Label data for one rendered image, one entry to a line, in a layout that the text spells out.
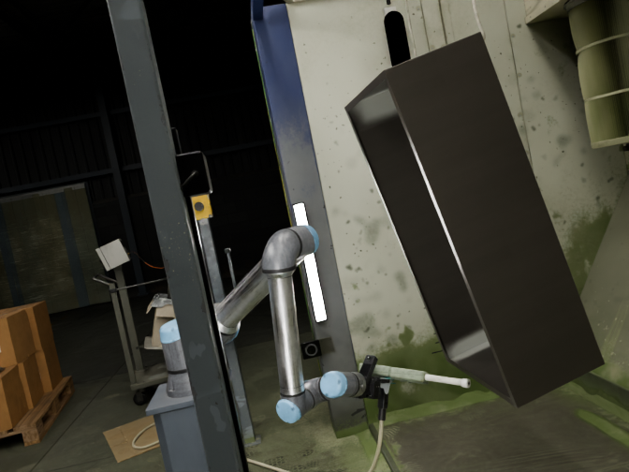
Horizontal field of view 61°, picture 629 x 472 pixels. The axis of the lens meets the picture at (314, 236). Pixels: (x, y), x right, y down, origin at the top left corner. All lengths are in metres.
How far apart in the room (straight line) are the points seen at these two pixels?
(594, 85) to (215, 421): 2.48
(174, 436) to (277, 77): 1.76
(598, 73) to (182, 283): 2.44
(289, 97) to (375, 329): 1.29
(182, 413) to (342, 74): 1.81
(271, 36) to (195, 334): 2.23
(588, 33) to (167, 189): 2.44
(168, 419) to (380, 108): 1.51
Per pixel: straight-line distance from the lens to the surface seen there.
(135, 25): 0.92
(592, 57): 2.99
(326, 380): 2.00
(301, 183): 2.81
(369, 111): 2.37
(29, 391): 4.76
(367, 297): 2.89
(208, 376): 0.90
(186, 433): 2.18
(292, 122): 2.84
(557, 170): 3.26
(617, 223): 3.36
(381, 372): 2.26
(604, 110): 2.96
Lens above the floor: 1.27
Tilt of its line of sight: 4 degrees down
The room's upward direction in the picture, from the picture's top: 11 degrees counter-clockwise
